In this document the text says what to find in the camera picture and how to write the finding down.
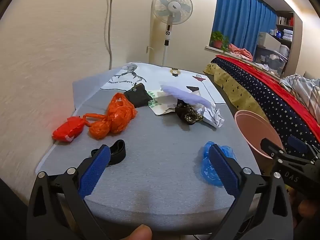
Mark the white paper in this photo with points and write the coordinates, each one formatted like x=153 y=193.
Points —
x=212 y=117

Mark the blue tissue pack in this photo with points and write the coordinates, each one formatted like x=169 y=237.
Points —
x=277 y=33

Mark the white crumpled cloth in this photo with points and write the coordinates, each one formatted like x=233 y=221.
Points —
x=262 y=66

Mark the person's left hand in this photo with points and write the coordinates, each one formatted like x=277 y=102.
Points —
x=136 y=233

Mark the cream plastic bag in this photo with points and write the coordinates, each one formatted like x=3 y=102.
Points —
x=166 y=100

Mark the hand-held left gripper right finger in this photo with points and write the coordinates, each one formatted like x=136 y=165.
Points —
x=222 y=170

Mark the pink folded cloth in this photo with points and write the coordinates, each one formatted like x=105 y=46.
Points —
x=240 y=51

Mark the potted green plant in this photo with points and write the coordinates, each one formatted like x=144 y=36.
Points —
x=218 y=40

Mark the white printed cloth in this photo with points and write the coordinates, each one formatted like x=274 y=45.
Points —
x=150 y=75

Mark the navy starry bed sheet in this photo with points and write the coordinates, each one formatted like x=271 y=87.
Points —
x=262 y=97

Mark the stack of white towels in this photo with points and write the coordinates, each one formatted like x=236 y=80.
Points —
x=288 y=34

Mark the black pouch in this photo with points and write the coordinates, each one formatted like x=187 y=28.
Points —
x=137 y=96

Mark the white wall socket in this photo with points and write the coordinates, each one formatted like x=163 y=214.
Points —
x=147 y=49

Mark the pink round bin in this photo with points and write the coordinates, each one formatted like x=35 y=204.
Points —
x=252 y=132

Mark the red plastic packet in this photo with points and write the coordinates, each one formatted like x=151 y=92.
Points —
x=67 y=130

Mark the grey bed headboard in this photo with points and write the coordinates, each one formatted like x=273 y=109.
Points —
x=312 y=75

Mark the black elastic band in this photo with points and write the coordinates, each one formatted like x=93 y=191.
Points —
x=117 y=152

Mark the wooden shelf unit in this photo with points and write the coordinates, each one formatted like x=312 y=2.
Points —
x=296 y=42

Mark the blue plastic shoe cover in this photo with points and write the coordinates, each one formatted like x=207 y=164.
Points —
x=207 y=170

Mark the black gold wrapper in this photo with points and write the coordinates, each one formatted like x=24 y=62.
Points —
x=187 y=113

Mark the plaid quilt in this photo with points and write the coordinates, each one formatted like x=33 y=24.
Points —
x=302 y=90

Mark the large clear storage bin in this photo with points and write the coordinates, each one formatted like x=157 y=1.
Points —
x=271 y=60

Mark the knotted orange plastic bag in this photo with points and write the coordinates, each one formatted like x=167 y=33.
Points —
x=100 y=130

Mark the white green-print plastic bag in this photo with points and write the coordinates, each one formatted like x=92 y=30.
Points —
x=160 y=108

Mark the yellow starry bed skirt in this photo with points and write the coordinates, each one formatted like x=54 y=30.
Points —
x=225 y=82

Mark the blue curtain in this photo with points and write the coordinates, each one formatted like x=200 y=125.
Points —
x=240 y=17

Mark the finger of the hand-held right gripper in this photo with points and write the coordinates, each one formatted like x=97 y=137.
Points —
x=297 y=143
x=268 y=145

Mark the grey covered table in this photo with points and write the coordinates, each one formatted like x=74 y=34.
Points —
x=155 y=155

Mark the small clear lidded box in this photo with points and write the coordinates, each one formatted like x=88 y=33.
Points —
x=284 y=50

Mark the beige storage box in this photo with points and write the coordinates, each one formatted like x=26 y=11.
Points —
x=268 y=41

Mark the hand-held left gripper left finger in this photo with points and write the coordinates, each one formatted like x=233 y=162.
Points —
x=95 y=172

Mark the white standing fan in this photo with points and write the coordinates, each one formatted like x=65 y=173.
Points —
x=172 y=6

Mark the person's right hand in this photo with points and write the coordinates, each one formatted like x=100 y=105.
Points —
x=308 y=208

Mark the white windowsill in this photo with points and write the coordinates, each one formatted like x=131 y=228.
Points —
x=212 y=48

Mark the row of books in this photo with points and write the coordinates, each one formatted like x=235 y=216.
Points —
x=282 y=20

